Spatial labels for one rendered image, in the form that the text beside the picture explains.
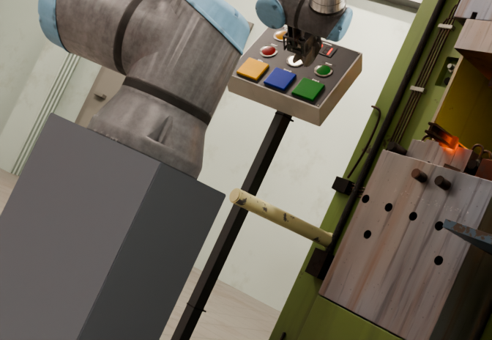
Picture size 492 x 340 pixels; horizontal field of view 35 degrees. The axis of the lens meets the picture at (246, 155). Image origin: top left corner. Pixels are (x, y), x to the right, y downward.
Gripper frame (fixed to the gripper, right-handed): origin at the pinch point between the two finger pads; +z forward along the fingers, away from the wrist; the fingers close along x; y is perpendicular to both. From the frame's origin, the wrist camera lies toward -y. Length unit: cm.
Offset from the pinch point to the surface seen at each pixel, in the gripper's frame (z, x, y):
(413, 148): 13.8, 36.7, 5.2
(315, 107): 11.2, 5.4, 6.1
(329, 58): 11.0, -1.2, -14.6
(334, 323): 34, 39, 55
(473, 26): -6.3, 38.4, -28.0
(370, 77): 291, -114, -282
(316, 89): 10.2, 2.6, 0.2
